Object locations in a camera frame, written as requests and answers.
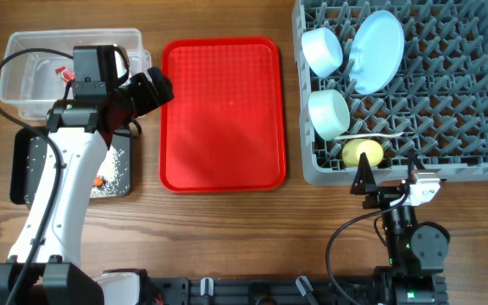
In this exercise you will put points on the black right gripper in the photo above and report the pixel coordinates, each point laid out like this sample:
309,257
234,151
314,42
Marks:
385,199

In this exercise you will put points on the red serving tray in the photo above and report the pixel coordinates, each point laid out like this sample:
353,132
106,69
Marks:
224,130

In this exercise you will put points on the red snack wrapper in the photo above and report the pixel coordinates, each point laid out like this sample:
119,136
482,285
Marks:
65,74

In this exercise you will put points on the orange carrot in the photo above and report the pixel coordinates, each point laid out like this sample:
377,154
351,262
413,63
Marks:
98,181

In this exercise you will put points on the white plastic spoon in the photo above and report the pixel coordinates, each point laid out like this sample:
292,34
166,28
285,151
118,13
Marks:
368,135

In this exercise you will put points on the white rice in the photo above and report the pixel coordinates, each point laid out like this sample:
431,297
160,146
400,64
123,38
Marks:
112,169

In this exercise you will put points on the yellow plastic cup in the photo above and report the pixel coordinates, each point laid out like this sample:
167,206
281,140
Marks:
353,149

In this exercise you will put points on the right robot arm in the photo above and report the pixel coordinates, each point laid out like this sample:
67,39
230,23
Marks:
416,250

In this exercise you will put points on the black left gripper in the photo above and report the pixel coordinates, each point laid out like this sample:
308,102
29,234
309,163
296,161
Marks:
149,99

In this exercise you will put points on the light blue plate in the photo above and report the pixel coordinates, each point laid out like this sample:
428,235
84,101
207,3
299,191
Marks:
376,52

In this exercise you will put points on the light blue bowl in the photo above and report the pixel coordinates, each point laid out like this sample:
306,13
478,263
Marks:
322,51

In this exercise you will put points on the grey dishwasher rack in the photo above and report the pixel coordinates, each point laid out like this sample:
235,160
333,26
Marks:
436,106

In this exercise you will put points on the black waste tray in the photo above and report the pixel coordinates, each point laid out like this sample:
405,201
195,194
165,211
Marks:
23,169

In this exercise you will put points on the green bowl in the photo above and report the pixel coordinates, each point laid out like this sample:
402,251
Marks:
329,113

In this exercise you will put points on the clear plastic waste bin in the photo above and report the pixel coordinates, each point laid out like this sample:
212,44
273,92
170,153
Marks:
30,83

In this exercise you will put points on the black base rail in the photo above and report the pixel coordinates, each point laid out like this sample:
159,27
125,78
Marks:
363,289

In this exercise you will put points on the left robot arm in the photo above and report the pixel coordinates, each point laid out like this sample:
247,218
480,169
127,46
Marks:
43,265

